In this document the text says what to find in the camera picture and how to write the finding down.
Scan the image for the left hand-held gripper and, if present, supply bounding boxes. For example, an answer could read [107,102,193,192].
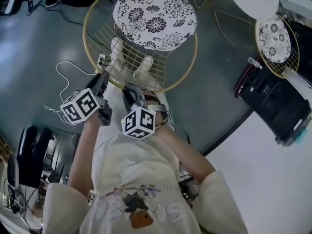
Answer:
[60,71,113,126]

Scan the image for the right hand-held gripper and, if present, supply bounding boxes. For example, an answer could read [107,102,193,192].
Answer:
[121,87,169,140]

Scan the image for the person's right forearm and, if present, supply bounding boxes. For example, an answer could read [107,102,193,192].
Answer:
[153,124,217,185]

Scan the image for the person's left forearm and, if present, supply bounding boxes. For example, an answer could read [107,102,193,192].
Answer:
[67,117,102,194]

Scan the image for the black office chair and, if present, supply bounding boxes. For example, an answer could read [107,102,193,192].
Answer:
[6,124,64,189]

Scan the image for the round white table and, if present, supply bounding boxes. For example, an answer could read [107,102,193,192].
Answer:
[222,0,280,20]

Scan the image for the white plug adapter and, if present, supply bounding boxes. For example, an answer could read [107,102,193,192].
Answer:
[97,53,109,67]

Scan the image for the person's right white shoe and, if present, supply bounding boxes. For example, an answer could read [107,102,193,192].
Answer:
[133,55,155,80]

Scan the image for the person's white shoe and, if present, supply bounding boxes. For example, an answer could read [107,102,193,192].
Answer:
[133,55,155,80]
[110,37,125,69]

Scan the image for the person's left white shoe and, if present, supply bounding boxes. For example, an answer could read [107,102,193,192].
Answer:
[110,37,125,69]

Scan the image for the person's cream sweatshirt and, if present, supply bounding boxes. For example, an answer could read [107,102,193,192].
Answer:
[41,130,250,234]

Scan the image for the black battery pack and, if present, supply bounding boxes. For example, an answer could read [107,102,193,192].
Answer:
[178,173,201,206]

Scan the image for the dark coffee table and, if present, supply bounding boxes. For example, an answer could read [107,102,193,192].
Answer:
[0,0,27,17]

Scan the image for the clear plastic bottle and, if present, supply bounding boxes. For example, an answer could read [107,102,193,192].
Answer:
[248,57,264,70]

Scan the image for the black equipment case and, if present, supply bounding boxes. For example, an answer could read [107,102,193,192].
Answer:
[234,63,312,148]
[280,7,312,65]

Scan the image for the white cable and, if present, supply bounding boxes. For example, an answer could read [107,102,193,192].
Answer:
[43,60,100,125]

